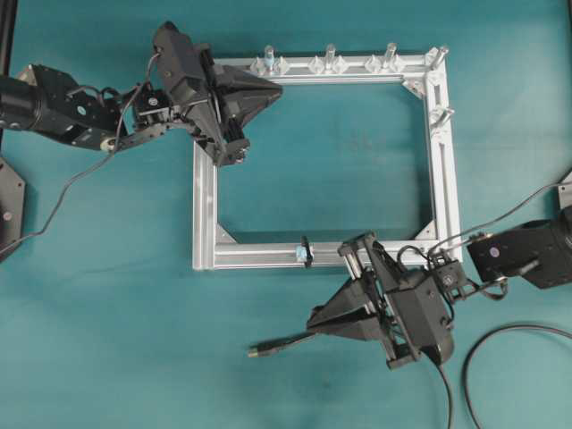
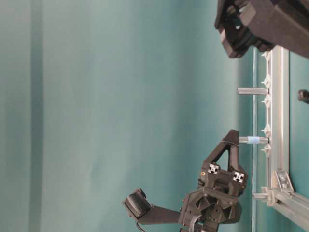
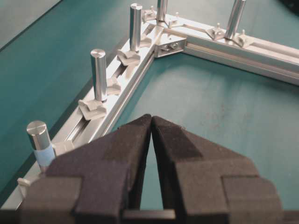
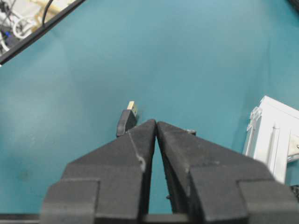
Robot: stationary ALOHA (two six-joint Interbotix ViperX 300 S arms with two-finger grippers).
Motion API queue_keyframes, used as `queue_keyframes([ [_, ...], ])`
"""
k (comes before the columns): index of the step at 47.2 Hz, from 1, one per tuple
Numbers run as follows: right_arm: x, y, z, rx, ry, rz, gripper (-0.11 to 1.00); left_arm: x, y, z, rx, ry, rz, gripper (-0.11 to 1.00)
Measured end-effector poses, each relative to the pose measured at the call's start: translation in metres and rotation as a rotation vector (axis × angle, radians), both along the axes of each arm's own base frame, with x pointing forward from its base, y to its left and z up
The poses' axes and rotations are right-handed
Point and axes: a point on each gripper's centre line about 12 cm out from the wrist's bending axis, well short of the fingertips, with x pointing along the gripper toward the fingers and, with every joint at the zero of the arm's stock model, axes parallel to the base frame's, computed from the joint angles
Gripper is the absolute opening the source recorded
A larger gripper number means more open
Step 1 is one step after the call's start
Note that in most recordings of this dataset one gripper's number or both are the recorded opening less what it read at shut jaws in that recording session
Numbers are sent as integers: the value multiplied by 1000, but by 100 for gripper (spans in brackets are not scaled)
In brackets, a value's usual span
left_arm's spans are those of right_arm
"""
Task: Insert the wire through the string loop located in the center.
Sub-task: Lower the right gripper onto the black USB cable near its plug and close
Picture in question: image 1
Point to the middle aluminium post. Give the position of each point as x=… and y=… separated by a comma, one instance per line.
x=329, y=57

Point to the corner aluminium post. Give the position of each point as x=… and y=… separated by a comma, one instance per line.
x=435, y=57

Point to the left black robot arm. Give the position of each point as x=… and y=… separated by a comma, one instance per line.
x=52, y=104

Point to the black vertical rail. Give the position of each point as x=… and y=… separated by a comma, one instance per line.
x=8, y=13

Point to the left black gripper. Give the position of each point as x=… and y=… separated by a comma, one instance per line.
x=220, y=132

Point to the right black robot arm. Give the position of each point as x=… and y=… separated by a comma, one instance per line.
x=538, y=251

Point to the black zip tie loop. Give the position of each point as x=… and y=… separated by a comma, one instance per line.
x=304, y=253

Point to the left wrist camera housing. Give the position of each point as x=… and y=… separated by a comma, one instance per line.
x=179, y=66

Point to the post with blue tape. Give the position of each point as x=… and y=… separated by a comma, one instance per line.
x=269, y=58

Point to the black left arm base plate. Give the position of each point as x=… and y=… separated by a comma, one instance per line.
x=13, y=188

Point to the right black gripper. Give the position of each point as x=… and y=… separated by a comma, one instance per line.
x=375, y=272

